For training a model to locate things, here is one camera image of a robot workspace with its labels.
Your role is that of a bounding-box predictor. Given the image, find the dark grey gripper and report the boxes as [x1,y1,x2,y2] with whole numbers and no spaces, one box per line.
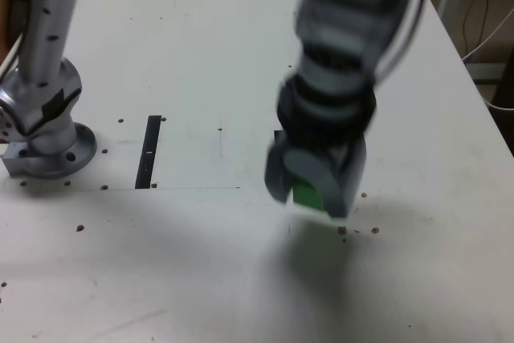
[263,132,368,220]

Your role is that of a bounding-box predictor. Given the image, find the green cube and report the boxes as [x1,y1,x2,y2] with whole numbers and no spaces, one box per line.
[292,177,325,212]

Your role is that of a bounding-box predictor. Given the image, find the black tape strip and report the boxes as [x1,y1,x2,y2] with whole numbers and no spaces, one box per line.
[134,115,162,190]

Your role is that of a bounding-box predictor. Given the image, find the white cable on floor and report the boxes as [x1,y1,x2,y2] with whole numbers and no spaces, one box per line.
[481,93,514,112]

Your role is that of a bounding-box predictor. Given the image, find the thin black hanging cable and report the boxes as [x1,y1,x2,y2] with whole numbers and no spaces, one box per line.
[461,0,493,53]

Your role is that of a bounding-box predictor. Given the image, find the thin white cable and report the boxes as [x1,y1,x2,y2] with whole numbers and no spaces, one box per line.
[460,7,514,63]

